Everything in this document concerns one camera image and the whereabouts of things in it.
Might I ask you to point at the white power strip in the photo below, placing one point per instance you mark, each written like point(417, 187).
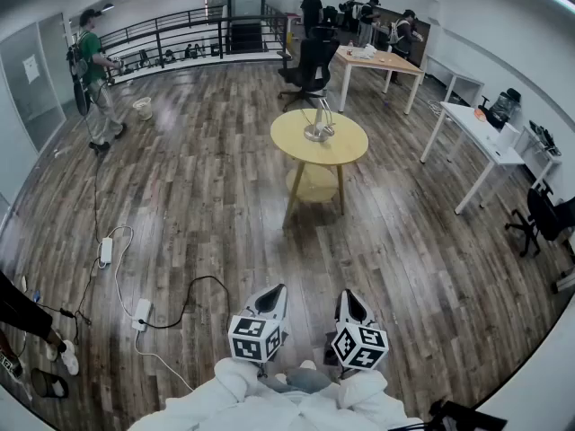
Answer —
point(106, 252)
point(141, 313)

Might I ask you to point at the orange object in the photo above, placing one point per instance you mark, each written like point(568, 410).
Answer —
point(480, 114)

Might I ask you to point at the person's white hooded top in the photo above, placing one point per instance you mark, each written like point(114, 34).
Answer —
point(278, 413)

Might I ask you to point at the white crumpled cloth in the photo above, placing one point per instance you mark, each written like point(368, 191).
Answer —
point(368, 51)

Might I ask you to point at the white wastebasket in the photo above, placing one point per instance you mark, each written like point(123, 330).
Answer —
point(143, 108)

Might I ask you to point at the person's white shoe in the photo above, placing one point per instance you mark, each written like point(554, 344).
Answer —
point(308, 365)
point(280, 377)

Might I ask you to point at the white box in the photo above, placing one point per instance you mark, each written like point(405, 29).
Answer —
point(508, 135)

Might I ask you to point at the yellow bin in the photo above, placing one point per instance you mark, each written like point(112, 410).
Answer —
point(289, 38)

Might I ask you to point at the black device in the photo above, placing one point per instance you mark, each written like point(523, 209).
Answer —
point(467, 418)

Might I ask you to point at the round yellow wooden table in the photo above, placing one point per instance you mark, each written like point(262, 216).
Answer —
point(346, 148)

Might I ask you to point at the silver metal desk lamp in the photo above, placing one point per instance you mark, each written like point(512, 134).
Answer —
point(316, 134)

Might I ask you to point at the person's right forearm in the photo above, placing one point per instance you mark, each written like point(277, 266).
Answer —
point(364, 389)

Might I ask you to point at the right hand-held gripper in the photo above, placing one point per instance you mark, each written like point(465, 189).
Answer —
point(359, 346)

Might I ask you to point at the person's gray trousers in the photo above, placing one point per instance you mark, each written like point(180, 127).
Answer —
point(310, 379)

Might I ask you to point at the wooden table with white legs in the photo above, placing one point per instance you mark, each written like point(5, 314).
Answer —
point(382, 63)

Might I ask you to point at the white paper sheet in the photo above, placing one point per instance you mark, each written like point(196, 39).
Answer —
point(32, 69)

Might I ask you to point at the black metal railing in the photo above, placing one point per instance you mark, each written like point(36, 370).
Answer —
point(220, 18)

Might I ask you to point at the person's left forearm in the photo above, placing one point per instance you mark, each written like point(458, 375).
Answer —
point(231, 380)

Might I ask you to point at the person's left white shoe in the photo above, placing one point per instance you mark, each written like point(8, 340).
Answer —
point(280, 377)

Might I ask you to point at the white table with black items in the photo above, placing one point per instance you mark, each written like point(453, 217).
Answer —
point(541, 157)

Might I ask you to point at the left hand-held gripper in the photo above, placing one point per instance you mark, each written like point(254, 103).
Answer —
point(251, 337)

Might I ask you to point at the long white desk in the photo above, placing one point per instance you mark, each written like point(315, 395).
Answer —
point(467, 124)

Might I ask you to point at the black high-back office chair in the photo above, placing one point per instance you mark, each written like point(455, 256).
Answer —
point(310, 65)

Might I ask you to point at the person's right white shoe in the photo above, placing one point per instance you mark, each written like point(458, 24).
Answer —
point(308, 365)

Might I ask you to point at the office chair with plastic bag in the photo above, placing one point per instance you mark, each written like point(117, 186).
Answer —
point(505, 106)

